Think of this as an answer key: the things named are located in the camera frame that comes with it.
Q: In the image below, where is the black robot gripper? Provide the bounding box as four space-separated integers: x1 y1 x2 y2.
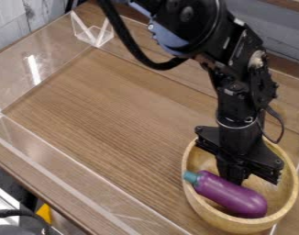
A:
193 117 286 187

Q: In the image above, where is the purple toy eggplant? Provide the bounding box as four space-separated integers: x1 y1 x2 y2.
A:
182 170 266 218

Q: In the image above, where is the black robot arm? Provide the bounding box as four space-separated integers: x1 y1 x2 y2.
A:
97 0 284 185

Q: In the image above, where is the brown wooden bowl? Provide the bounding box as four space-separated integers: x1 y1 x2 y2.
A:
182 140 299 235

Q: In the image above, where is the black device with yellow label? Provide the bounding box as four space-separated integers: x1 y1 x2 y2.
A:
0 206 65 235

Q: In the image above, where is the clear acrylic corner bracket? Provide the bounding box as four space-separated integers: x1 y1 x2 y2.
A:
69 12 113 48

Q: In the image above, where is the black cable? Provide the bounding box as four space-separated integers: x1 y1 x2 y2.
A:
0 208 51 235

